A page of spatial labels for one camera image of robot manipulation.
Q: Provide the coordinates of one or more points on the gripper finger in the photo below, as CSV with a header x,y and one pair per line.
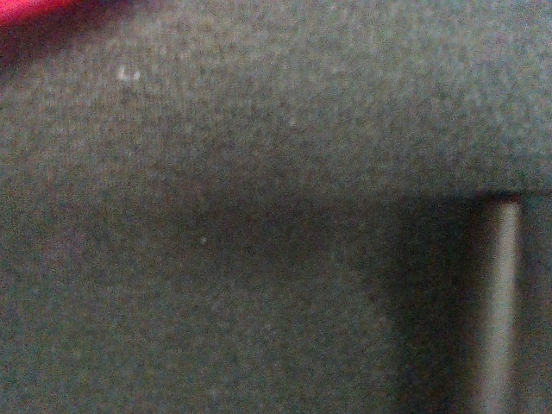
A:
x,y
510,315

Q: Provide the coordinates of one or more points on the black tablecloth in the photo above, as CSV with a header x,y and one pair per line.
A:
x,y
262,206

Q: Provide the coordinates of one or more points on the pink plastic plate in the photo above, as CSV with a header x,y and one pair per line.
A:
x,y
30,29

